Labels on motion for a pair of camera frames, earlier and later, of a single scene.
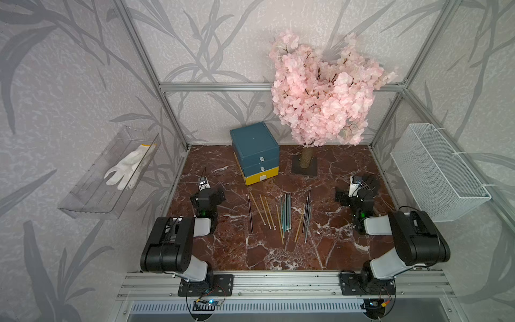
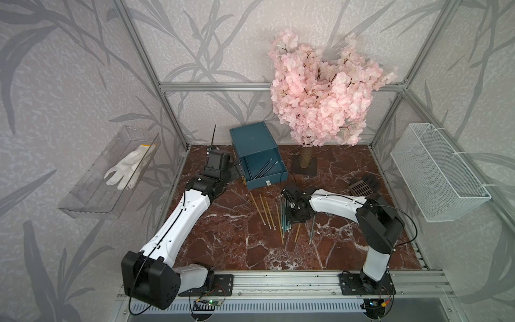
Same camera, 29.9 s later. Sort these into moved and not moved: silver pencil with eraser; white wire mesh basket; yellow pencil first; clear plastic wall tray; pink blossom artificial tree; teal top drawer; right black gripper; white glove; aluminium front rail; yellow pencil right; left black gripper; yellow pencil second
Moved: silver pencil with eraser; teal top drawer; left black gripper; right black gripper
Not moved: pink blossom artificial tree; white glove; clear plastic wall tray; aluminium front rail; white wire mesh basket; yellow pencil second; yellow pencil first; yellow pencil right
